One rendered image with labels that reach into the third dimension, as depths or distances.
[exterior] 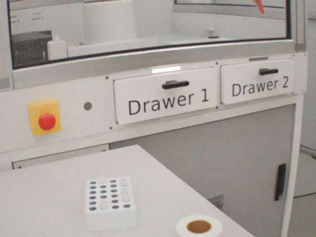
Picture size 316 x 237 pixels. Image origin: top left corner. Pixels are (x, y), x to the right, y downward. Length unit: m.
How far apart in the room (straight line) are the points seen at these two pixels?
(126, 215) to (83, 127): 0.37
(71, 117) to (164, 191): 0.31
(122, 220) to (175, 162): 0.49
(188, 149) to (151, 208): 0.44
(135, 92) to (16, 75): 0.30
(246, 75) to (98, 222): 0.66
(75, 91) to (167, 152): 0.33
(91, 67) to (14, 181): 0.33
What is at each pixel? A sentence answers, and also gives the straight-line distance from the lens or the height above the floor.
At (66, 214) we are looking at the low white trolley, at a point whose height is 0.76.
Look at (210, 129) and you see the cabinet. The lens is 1.12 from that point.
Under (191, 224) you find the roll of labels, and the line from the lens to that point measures 0.58.
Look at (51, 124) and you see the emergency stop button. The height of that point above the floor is 0.87.
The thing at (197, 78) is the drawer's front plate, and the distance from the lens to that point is 1.01.
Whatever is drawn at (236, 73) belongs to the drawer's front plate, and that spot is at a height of 0.90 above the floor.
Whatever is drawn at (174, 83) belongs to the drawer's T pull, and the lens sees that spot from 0.94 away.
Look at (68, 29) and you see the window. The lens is 0.90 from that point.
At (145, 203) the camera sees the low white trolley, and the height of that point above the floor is 0.76.
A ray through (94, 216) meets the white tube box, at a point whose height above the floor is 0.79.
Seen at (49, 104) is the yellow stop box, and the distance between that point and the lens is 0.85.
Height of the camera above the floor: 1.12
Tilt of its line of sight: 18 degrees down
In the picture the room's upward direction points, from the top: 3 degrees counter-clockwise
